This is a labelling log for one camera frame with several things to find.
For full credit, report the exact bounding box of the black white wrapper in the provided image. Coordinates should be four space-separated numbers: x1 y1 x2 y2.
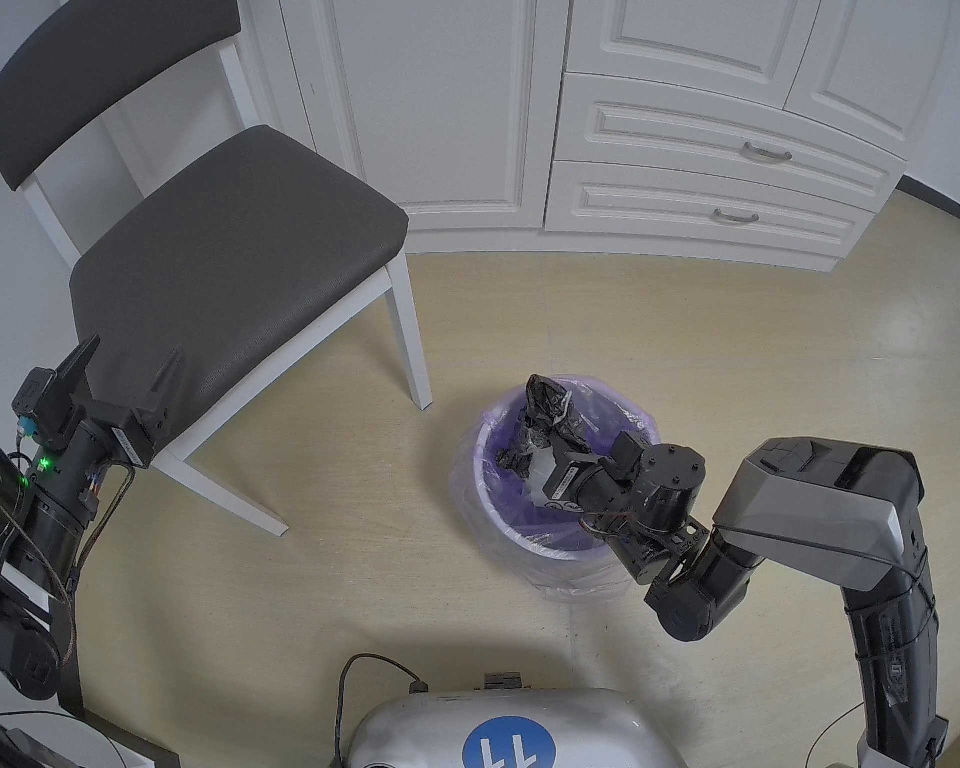
497 373 595 511

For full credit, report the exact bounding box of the white wardrobe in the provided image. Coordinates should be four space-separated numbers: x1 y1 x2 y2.
236 0 960 273

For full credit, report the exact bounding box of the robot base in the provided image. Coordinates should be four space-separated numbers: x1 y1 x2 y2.
341 671 680 768

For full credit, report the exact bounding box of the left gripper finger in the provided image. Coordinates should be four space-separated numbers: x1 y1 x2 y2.
142 348 186 453
56 333 103 421

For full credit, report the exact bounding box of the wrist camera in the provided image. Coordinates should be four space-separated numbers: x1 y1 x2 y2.
607 429 652 477
11 366 63 445

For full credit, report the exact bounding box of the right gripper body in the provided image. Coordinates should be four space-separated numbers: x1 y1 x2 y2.
540 450 640 520

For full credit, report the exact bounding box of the purple plastic bag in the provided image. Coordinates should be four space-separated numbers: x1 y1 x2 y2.
448 378 665 601

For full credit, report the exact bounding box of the grey white chair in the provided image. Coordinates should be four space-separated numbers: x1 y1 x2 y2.
0 0 435 537

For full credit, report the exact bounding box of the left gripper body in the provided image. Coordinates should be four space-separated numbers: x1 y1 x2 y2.
28 399 160 522

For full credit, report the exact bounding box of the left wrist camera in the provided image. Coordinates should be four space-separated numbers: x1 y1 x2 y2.
11 366 63 445

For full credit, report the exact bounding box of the white trash bin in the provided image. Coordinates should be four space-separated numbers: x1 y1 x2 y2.
471 390 661 594

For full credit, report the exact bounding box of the black cable with plug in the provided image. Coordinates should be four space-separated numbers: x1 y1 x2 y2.
333 654 430 762

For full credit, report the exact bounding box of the thin black cable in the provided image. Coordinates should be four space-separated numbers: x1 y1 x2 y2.
806 701 875 768

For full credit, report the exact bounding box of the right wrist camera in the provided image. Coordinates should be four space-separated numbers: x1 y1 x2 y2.
607 429 652 477

